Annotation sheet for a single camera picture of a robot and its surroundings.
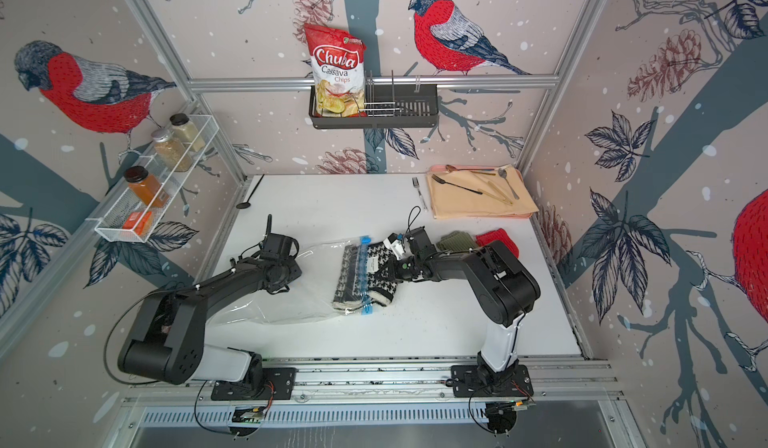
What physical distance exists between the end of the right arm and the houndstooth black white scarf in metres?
0.03

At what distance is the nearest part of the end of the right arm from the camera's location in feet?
2.44

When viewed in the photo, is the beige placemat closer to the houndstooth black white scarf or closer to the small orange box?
the houndstooth black white scarf

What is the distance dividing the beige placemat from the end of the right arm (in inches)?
11.6

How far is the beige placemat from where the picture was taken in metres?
1.11

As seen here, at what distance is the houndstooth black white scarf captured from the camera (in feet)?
2.77
